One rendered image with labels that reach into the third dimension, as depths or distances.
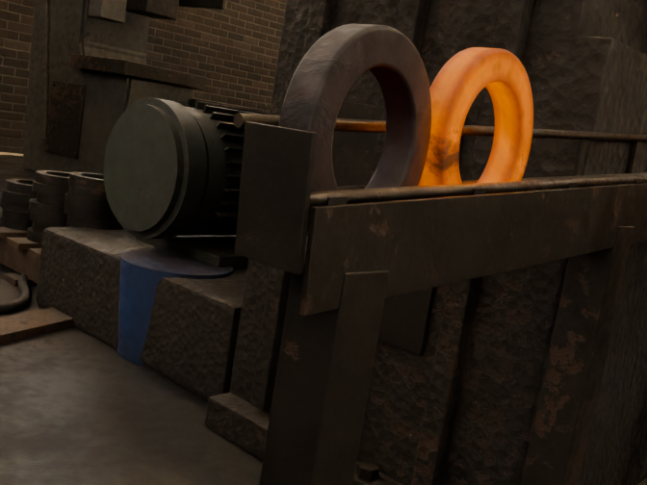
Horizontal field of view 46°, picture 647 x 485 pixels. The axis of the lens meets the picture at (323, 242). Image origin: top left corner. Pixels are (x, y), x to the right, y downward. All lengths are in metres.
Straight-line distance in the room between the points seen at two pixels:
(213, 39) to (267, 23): 0.78
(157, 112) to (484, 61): 1.39
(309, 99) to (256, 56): 8.14
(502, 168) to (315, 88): 0.33
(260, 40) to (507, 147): 7.94
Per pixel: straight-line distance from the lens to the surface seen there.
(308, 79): 0.59
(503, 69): 0.81
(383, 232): 0.64
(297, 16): 1.61
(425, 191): 0.69
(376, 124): 0.75
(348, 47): 0.60
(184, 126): 2.01
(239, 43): 8.55
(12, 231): 2.89
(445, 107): 0.73
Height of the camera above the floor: 0.68
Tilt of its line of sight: 9 degrees down
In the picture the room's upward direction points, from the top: 9 degrees clockwise
